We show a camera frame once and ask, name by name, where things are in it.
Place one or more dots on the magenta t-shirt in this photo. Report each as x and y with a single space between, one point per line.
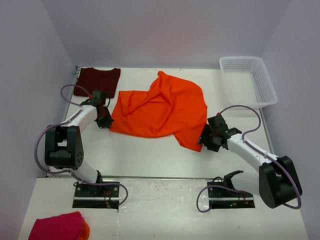
67 226

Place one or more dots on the white plastic basket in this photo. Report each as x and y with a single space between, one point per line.
247 81

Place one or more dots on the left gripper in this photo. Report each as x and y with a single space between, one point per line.
108 122

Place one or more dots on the orange t-shirt in pile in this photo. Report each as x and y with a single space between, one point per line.
84 232

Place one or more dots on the folded dark red t-shirt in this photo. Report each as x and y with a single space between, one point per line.
93 79

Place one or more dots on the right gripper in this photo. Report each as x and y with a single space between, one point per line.
203 139

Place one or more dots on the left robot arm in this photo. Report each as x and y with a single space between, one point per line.
63 143

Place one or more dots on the orange t-shirt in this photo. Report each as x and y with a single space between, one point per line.
171 106
84 232

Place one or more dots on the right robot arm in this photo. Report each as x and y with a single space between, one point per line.
278 182

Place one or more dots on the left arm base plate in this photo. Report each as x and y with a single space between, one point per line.
87 196

